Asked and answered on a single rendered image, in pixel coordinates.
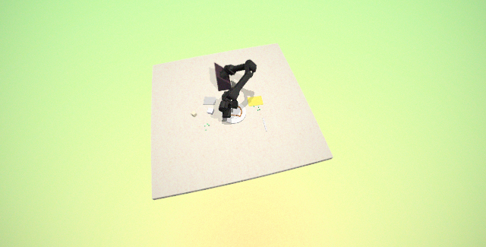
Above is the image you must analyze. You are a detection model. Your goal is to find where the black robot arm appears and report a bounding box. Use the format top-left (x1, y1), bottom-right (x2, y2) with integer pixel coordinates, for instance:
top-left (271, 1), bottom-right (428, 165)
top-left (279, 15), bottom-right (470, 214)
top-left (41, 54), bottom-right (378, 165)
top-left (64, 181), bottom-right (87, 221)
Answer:
top-left (219, 59), bottom-right (257, 112)

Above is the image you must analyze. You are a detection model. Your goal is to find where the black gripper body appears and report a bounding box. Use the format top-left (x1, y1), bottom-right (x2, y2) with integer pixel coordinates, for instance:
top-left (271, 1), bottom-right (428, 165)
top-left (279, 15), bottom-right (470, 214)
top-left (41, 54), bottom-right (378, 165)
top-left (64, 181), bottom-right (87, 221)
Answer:
top-left (222, 104), bottom-right (231, 118)

